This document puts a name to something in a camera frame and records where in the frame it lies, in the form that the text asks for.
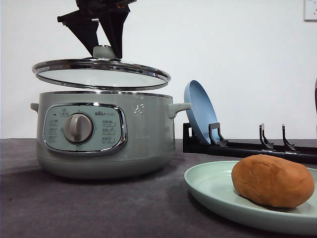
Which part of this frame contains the green electric steamer pot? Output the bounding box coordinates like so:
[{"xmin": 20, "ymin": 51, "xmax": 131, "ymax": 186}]
[{"xmin": 30, "ymin": 91, "xmax": 191, "ymax": 179}]

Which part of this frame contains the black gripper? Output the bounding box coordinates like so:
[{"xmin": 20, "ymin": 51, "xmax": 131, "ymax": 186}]
[{"xmin": 57, "ymin": 0, "xmax": 137, "ymax": 59}]

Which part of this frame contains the right white wall socket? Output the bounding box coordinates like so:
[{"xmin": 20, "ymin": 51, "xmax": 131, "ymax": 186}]
[{"xmin": 301, "ymin": 0, "xmax": 317, "ymax": 24}]

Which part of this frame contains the green plate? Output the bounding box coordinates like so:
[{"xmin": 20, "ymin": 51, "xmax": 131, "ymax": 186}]
[{"xmin": 184, "ymin": 161, "xmax": 317, "ymax": 235}]

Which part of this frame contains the glass steamer lid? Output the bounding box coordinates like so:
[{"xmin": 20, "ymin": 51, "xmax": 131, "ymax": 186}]
[{"xmin": 32, "ymin": 46, "xmax": 170, "ymax": 91}]

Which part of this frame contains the blue plate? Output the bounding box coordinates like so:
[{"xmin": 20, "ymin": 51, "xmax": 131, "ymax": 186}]
[{"xmin": 184, "ymin": 80, "xmax": 219, "ymax": 145}]

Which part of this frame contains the brown potato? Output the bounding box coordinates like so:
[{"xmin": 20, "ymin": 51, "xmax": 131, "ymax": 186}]
[{"xmin": 231, "ymin": 154, "xmax": 315, "ymax": 208}]

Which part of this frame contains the black dish rack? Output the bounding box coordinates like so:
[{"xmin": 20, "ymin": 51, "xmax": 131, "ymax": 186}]
[{"xmin": 183, "ymin": 122, "xmax": 317, "ymax": 165}]

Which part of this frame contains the dark brown object at edge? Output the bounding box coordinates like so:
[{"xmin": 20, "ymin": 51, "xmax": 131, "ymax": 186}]
[{"xmin": 315, "ymin": 78, "xmax": 317, "ymax": 113}]

